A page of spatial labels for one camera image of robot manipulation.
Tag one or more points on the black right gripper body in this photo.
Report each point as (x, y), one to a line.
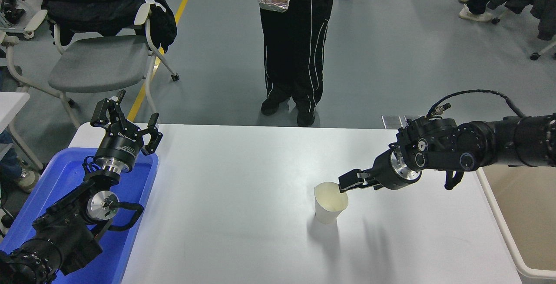
(384, 173)

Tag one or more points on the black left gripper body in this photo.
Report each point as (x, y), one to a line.
(119, 147)

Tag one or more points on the white paper cup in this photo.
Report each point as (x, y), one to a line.
(323, 214)

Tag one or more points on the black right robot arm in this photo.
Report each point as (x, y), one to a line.
(486, 145)

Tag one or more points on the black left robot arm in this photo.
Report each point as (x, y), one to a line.
(65, 232)

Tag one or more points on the grey seat chair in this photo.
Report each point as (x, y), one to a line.
(100, 62)

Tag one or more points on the blue plastic tray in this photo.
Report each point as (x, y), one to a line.
(65, 175)

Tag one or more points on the white side table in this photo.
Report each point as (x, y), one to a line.
(11, 106)

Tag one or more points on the seated person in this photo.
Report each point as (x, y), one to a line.
(11, 164)

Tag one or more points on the standing person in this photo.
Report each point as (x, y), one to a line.
(295, 49)

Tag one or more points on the large pale bin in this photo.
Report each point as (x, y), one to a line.
(530, 214)

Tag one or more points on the white caster chair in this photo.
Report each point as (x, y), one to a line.
(543, 51)

